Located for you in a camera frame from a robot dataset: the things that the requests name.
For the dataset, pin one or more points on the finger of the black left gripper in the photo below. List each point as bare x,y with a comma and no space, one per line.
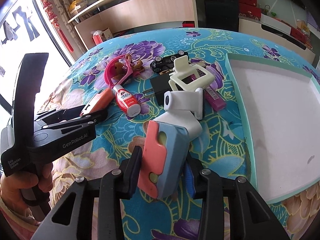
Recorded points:
83,123
58,115

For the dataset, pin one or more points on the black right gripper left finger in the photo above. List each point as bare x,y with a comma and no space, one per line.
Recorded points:
72,216

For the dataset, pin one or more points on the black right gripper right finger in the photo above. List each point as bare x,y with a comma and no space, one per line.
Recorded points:
249,215

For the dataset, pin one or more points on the red white Lion bottle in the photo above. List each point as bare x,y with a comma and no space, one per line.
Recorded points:
126,101

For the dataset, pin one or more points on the pink watch with bear toy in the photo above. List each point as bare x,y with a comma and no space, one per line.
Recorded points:
120,69

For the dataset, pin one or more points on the blue and coral toy block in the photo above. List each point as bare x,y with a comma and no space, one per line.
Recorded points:
164,153

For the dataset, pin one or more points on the purple lighter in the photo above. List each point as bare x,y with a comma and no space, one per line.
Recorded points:
213,98

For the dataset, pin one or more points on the white charger with cable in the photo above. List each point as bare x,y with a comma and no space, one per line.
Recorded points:
185,109

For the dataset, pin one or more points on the cream plastic hair clip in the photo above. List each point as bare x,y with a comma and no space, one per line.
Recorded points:
189,77

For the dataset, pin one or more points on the person's left hand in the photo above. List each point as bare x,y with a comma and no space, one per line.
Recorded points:
11,186

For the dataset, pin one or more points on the red gift bag on floor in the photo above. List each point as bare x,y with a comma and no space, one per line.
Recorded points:
101,36

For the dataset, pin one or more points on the red hanging knot decoration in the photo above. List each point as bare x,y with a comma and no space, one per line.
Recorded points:
54,20

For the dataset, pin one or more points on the black power adapter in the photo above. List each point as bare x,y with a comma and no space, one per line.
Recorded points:
159,86

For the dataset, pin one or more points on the yellow domed container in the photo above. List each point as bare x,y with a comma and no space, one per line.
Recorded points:
75,5

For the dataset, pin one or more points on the black toy car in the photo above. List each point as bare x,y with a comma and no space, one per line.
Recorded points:
160,64

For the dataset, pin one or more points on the white tray with green rim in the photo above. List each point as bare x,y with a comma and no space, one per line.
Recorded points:
279,109

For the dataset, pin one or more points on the wooden curved desk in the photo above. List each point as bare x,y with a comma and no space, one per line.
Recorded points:
131,14

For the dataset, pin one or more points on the cream TV stand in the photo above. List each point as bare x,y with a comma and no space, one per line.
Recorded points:
255,28

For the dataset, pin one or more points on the black water dispenser cabinet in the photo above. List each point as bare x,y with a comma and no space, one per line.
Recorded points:
222,14

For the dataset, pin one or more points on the red gift bags on stand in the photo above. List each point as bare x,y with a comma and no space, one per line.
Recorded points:
249,9

